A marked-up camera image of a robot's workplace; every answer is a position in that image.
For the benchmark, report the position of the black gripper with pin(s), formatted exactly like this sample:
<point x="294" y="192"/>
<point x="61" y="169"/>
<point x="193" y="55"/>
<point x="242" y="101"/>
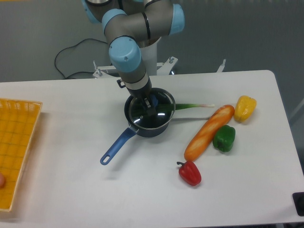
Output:
<point x="147" y="103"/>

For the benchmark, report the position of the glass pot lid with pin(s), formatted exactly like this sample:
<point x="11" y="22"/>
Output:
<point x="161" y="118"/>

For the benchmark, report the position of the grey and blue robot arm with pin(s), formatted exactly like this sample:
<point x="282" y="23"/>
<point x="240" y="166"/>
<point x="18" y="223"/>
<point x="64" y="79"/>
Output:
<point x="127" y="23"/>

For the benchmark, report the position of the dark blue saucepan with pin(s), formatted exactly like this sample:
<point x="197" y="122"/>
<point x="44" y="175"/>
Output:
<point x="127" y="134"/>

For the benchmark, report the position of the green onion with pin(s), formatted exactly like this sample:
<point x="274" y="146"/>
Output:
<point x="192" y="106"/>

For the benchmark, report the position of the toy baguette bread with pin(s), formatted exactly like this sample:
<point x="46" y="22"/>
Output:
<point x="205" y="135"/>

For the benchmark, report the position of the red bell pepper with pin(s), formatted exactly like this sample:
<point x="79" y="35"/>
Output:
<point x="189" y="172"/>

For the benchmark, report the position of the green bell pepper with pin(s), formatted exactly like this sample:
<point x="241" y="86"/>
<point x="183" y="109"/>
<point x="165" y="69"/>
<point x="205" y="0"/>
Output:
<point x="224" y="138"/>

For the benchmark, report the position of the yellow bell pepper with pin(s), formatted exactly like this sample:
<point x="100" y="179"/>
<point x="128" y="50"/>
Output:
<point x="244" y="108"/>

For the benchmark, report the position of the yellow woven basket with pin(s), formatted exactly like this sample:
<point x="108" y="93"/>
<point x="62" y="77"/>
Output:
<point x="18" y="120"/>

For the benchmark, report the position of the black device at table edge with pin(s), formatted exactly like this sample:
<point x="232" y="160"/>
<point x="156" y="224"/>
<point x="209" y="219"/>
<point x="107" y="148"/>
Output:
<point x="298" y="198"/>

